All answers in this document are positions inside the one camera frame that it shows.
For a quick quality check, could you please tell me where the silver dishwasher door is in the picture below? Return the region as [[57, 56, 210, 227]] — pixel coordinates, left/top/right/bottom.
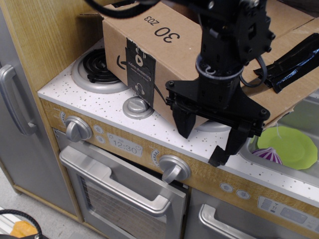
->
[[184, 189, 319, 239]]

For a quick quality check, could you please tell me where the black tape piece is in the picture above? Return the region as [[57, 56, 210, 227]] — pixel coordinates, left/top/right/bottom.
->
[[208, 146, 229, 167]]

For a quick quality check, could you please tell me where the silver countertop knob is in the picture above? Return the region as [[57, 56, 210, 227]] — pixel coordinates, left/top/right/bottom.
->
[[123, 97, 154, 120]]

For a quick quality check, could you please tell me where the brown cardboard box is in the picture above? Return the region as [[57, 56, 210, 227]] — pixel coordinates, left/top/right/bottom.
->
[[102, 0, 319, 124]]

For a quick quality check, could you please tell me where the silver oven knob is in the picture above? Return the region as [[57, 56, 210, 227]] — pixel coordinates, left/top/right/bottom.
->
[[65, 116, 93, 142], [159, 154, 191, 184]]

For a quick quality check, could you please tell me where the silver fridge handle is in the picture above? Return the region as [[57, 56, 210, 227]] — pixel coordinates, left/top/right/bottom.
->
[[0, 64, 37, 136]]

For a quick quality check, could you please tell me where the left silver oven knob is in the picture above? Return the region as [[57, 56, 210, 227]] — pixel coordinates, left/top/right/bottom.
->
[[65, 116, 93, 142]]

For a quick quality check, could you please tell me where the silver oven door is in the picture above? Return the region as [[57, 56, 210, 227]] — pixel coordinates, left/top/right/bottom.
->
[[54, 129, 187, 239]]

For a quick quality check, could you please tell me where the left stove burner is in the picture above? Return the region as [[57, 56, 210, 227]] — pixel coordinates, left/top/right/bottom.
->
[[72, 48, 128, 94]]

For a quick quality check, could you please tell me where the silver sink basin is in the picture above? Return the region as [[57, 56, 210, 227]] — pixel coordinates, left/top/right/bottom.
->
[[240, 91, 319, 186]]

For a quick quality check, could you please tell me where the purple toy onion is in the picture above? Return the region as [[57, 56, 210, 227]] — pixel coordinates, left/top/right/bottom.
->
[[252, 147, 283, 165]]

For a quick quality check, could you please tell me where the orange object on floor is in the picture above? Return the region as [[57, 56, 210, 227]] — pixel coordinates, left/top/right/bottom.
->
[[10, 221, 38, 238]]

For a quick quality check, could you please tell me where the green plate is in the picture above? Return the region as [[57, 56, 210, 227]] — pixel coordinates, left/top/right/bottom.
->
[[257, 126, 318, 170]]

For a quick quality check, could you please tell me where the silver oven door handle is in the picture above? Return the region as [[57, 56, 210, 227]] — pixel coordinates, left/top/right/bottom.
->
[[59, 146, 171, 217]]

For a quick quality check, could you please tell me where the silver fridge door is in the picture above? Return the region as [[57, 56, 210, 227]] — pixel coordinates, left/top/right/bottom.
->
[[0, 14, 76, 217]]

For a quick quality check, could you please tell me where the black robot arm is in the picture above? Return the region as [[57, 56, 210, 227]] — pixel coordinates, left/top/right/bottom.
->
[[164, 0, 275, 166]]

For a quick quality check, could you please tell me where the black cable on floor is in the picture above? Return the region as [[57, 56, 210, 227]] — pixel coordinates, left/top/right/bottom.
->
[[0, 209, 43, 239]]

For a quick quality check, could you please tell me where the dishwasher control panel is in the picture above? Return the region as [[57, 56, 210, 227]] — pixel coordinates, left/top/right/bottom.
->
[[258, 196, 319, 233]]

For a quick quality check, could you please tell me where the right stove burner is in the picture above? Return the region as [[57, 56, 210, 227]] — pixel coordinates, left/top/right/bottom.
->
[[195, 120, 231, 133]]

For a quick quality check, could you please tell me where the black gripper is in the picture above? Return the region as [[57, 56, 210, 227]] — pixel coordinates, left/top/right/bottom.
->
[[165, 56, 270, 162]]

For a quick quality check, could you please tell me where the right silver oven knob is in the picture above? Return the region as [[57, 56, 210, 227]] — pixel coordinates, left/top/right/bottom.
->
[[159, 154, 191, 184]]

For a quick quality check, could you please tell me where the stove burner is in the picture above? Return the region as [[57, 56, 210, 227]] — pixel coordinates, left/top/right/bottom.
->
[[195, 120, 231, 133], [72, 48, 128, 94]]

